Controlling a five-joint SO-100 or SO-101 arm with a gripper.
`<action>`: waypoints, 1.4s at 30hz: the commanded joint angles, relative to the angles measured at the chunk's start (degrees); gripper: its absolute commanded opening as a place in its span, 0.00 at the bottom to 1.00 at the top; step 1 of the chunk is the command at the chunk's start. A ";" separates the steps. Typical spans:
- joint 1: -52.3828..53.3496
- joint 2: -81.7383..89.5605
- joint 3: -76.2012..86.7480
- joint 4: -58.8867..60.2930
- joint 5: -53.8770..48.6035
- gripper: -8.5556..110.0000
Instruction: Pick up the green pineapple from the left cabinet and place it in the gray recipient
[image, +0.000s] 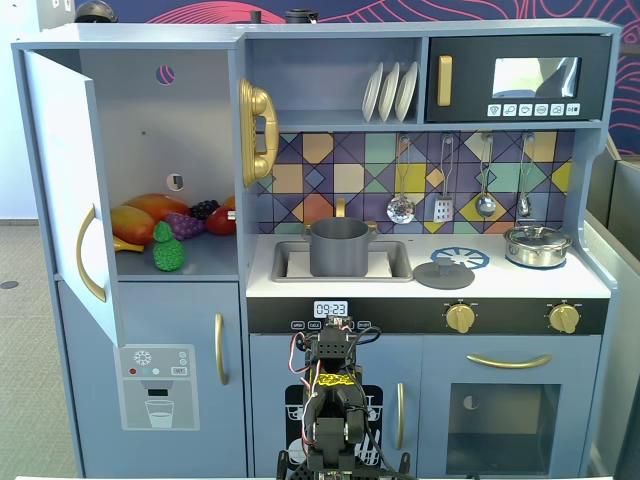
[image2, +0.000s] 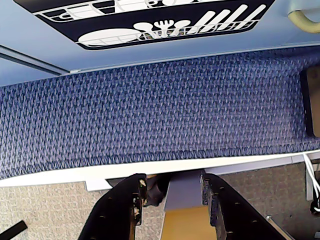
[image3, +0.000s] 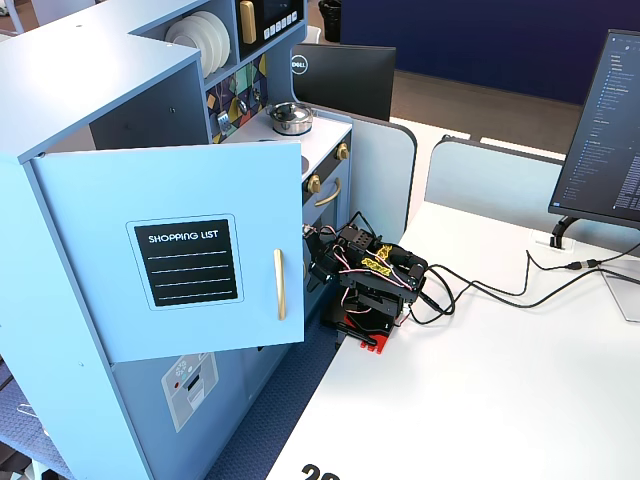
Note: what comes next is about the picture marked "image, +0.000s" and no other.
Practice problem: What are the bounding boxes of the gold toy telephone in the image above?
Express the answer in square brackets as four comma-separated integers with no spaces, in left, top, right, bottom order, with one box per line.
[237,78,280,189]

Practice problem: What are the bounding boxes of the gold microwave handle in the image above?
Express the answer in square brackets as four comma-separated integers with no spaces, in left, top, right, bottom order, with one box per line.
[437,54,454,108]

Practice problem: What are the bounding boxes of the white sheet under pot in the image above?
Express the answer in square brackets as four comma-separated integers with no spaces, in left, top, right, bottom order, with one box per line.
[287,251,393,278]

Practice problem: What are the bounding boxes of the digital clock display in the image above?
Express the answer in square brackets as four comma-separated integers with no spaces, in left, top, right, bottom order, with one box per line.
[313,300,349,319]

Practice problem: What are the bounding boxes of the black toy microwave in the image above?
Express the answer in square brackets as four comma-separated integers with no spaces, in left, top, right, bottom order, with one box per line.
[424,34,614,124]

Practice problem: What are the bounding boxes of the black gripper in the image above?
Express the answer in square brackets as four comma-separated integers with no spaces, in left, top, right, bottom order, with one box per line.
[305,327,363,374]

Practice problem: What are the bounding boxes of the large red orange mango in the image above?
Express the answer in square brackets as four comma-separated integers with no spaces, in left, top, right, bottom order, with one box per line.
[122,193,192,224]

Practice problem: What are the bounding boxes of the metal ladle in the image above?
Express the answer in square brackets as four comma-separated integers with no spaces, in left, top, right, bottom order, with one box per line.
[474,132,497,219]

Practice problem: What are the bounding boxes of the gray pot lid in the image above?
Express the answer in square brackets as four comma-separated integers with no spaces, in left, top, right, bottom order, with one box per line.
[412,258,476,290]

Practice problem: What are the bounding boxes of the oven door with window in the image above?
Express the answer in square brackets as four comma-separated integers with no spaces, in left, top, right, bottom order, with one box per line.
[422,335,601,476]

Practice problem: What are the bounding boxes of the blue toy kitchen unit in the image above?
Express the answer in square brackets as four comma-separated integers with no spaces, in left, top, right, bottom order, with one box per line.
[10,18,623,479]

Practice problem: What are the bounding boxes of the steel pot lid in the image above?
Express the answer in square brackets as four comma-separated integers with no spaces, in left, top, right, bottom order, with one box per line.
[503,224,572,247]

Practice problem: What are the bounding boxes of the gold stove knob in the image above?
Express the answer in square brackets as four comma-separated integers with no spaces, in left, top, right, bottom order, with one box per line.
[548,303,581,335]
[444,303,476,335]

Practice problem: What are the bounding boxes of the curved gold door handle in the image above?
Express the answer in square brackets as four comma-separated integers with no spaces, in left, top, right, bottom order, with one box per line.
[75,203,108,304]

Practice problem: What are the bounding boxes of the green toy pineapple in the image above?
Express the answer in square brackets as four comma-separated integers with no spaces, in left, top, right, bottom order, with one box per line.
[152,220,187,273]

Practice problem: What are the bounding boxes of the small yellow orange mango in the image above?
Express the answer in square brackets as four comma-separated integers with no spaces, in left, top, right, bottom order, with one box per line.
[110,204,156,246]

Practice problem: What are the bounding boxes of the curved gold oven handle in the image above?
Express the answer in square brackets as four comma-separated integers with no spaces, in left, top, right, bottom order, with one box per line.
[466,353,554,370]

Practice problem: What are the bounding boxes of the red white servo wire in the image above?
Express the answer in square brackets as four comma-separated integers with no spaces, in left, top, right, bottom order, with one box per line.
[289,333,321,451]

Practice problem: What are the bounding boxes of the metal slotted spatula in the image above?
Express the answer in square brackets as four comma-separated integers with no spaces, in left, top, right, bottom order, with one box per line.
[432,133,456,224]

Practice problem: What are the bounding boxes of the black toy grapes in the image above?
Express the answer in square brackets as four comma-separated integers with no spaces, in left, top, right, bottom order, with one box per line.
[189,199,221,221]

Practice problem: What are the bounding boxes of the white toy plate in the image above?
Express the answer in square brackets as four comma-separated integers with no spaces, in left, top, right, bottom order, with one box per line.
[394,61,420,123]
[378,61,401,123]
[361,61,385,124]

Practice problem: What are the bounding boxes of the shiny steel pot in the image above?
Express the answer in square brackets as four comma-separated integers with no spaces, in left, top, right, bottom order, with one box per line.
[503,234,574,268]

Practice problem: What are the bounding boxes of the small metal spoon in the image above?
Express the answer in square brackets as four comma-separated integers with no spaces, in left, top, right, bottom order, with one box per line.
[516,130,536,219]

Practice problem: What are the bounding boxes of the metal skimmer spoon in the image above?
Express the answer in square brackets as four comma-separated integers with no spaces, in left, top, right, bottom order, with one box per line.
[385,134,416,225]

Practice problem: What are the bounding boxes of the yellow toy banana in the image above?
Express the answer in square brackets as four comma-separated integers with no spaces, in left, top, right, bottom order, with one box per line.
[113,235,146,254]

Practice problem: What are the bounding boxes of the dishwasher door with print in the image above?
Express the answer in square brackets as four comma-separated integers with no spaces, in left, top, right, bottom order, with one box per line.
[248,333,424,476]

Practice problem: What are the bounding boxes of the black helmet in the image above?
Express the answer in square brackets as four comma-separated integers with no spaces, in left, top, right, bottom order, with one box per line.
[74,0,119,24]

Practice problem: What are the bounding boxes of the fridge door with dispenser print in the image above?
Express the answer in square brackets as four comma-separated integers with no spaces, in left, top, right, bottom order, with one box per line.
[57,280,246,479]

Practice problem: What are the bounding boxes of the black flat container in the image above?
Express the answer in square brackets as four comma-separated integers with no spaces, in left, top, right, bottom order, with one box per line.
[284,8,319,26]

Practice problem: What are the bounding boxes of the gray pot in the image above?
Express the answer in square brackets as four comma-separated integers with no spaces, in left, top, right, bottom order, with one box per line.
[301,217,380,278]

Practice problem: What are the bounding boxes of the straight gold dishwasher handle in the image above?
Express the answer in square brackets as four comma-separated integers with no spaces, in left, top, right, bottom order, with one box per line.
[395,382,406,451]

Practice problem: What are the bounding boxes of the gray partition furniture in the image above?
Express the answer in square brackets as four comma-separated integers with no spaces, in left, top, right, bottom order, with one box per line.
[582,144,640,480]

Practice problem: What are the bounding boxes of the gray toy sink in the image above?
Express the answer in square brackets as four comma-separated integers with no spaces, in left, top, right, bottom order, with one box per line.
[271,239,414,284]

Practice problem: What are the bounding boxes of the purple toy grapes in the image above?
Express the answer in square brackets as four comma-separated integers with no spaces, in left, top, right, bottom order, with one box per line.
[163,212,206,242]

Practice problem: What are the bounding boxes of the straight gold fridge handle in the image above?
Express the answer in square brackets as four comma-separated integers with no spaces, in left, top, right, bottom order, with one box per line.
[214,313,230,386]

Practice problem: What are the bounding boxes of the blue cabinet door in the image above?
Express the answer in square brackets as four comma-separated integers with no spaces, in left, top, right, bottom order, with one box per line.
[22,49,125,349]

